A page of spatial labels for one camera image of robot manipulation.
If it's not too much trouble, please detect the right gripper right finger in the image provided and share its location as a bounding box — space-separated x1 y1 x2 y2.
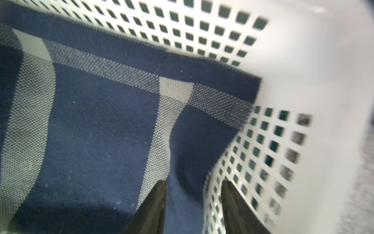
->
221 180 270 234

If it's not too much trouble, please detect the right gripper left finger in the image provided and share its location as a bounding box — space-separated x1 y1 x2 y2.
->
121 180 167 234

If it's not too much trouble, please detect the white perforated plastic basket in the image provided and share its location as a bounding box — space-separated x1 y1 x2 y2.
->
6 1 374 234

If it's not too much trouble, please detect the navy grey plaid scarf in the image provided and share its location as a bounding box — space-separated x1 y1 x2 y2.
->
1 1 261 234

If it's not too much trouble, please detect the grey fuzzy scarf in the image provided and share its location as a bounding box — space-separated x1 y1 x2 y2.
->
336 126 374 234

